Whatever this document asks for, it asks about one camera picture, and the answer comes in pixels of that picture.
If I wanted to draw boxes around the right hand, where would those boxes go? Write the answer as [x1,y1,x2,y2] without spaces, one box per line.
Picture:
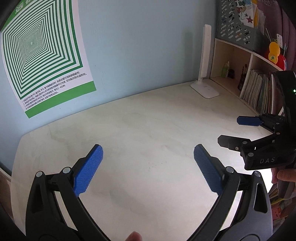
[271,168,296,184]

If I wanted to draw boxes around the left hand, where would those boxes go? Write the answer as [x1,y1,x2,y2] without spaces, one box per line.
[125,232,142,241]

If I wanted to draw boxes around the row of books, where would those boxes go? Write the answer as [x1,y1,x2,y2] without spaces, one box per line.
[240,69,284,115]

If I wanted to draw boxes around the white desk lamp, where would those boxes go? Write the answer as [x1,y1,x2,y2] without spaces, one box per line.
[190,24,219,99]

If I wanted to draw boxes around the small green bottle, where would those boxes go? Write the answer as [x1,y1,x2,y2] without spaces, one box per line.
[221,61,230,78]

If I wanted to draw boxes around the wooden desk shelf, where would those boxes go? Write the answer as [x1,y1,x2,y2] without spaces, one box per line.
[210,38,281,97]

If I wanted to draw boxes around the yellow red toy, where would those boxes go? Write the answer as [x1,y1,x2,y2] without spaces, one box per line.
[265,41,287,70]

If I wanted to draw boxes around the grey mesh file basket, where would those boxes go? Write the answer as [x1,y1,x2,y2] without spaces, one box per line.
[216,0,264,53]

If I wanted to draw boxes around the green white wall poster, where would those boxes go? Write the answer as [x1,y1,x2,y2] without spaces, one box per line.
[1,1,96,118]

